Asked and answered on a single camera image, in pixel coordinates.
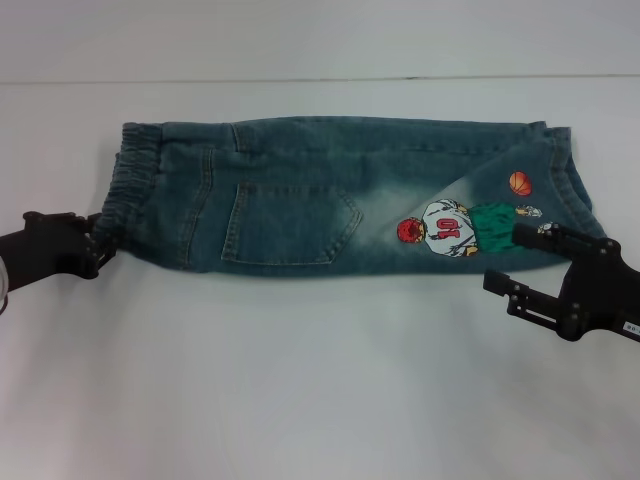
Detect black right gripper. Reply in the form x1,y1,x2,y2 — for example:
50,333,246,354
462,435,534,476
481,221,640,345

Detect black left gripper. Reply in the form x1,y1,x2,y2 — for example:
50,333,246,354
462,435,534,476
0,211,122,292

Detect blue denim shorts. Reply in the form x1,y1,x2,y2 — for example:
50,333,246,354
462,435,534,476
98,116,610,277

